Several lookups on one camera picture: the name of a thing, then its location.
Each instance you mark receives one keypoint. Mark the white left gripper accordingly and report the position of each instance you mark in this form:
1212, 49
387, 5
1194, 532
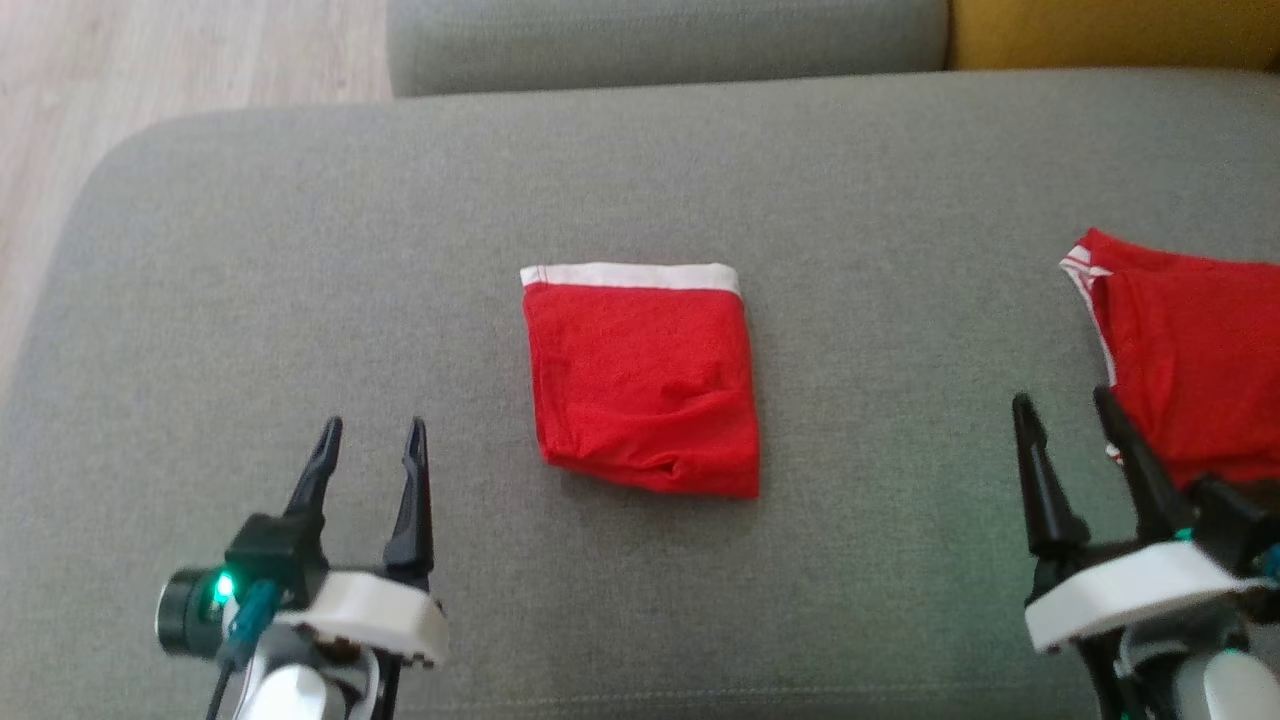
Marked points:
380, 620

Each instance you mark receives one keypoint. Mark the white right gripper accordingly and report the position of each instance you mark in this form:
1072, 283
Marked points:
1130, 595

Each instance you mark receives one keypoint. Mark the red garment white striped trim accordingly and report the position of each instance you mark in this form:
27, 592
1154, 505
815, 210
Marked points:
1200, 360

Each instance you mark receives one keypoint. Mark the red garment wide white band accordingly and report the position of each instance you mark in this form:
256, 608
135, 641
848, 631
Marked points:
640, 390

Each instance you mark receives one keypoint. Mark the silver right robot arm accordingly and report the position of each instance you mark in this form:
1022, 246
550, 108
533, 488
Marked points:
1235, 690

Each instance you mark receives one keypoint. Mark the left wrist black cylinder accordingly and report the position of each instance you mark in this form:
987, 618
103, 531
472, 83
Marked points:
190, 615

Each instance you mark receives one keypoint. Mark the grey sofa seat cushion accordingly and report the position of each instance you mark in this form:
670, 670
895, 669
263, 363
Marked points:
700, 180

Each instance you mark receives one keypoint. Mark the yellow sofa cushion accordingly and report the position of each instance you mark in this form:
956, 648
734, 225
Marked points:
1110, 30

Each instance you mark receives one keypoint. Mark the grey sofa back cushion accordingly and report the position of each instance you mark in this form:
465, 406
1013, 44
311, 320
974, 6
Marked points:
660, 45

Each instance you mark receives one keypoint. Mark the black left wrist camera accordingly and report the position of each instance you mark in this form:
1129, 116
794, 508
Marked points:
280, 555

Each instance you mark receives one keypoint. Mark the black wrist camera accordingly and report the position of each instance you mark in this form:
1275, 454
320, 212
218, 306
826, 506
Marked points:
1230, 520
280, 555

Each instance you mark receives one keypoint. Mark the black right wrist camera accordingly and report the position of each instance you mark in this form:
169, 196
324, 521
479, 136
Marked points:
1230, 520

